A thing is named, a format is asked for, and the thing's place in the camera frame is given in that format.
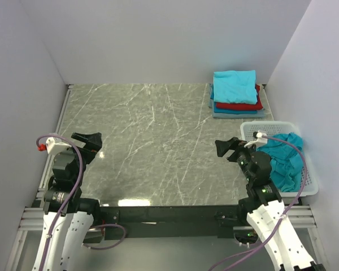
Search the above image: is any teal t shirt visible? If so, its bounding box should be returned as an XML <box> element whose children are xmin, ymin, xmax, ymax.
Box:
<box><xmin>209</xmin><ymin>84</ymin><xmax>258</xmax><ymax>115</ymax></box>
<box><xmin>258</xmin><ymin>139</ymin><xmax>303</xmax><ymax>193</ymax></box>

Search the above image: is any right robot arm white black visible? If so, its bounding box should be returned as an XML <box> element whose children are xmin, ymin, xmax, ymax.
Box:
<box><xmin>215</xmin><ymin>132</ymin><xmax>325</xmax><ymax>270</ymax></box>

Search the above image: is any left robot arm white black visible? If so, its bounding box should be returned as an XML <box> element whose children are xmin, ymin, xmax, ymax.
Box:
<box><xmin>33</xmin><ymin>133</ymin><xmax>102</xmax><ymax>270</ymax></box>

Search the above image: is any white plastic laundry basket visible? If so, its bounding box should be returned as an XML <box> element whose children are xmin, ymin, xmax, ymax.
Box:
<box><xmin>240</xmin><ymin>121</ymin><xmax>319</xmax><ymax>198</ymax></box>

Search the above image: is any folded red t shirt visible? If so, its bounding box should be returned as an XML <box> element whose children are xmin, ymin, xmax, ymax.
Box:
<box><xmin>215</xmin><ymin>84</ymin><xmax>263</xmax><ymax>111</ymax></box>

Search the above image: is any folded grey blue t shirt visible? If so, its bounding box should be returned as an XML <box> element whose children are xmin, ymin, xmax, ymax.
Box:
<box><xmin>208</xmin><ymin>84</ymin><xmax>265</xmax><ymax>119</ymax></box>

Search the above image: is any folded teal t shirt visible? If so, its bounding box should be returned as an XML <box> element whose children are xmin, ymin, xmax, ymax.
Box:
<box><xmin>209</xmin><ymin>84</ymin><xmax>258</xmax><ymax>115</ymax></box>

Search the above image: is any folded light blue t shirt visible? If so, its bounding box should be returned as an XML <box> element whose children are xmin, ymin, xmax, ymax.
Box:
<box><xmin>213</xmin><ymin>70</ymin><xmax>258</xmax><ymax>104</ymax></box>

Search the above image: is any black base crossbar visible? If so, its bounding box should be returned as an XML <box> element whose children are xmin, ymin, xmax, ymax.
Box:
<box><xmin>94</xmin><ymin>205</ymin><xmax>258</xmax><ymax>244</ymax></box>

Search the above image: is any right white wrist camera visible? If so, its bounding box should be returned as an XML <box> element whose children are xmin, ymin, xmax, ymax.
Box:
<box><xmin>244</xmin><ymin>131</ymin><xmax>268</xmax><ymax>148</ymax></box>

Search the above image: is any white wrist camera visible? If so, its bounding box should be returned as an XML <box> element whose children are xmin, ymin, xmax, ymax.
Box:
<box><xmin>37</xmin><ymin>137</ymin><xmax>71</xmax><ymax>156</ymax></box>
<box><xmin>244</xmin><ymin>131</ymin><xmax>268</xmax><ymax>148</ymax></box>

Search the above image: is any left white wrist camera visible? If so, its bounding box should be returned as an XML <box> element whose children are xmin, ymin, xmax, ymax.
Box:
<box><xmin>37</xmin><ymin>137</ymin><xmax>71</xmax><ymax>156</ymax></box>

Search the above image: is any aluminium frame rail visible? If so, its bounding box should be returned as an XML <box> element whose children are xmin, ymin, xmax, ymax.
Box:
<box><xmin>4</xmin><ymin>84</ymin><xmax>74</xmax><ymax>271</ymax></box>

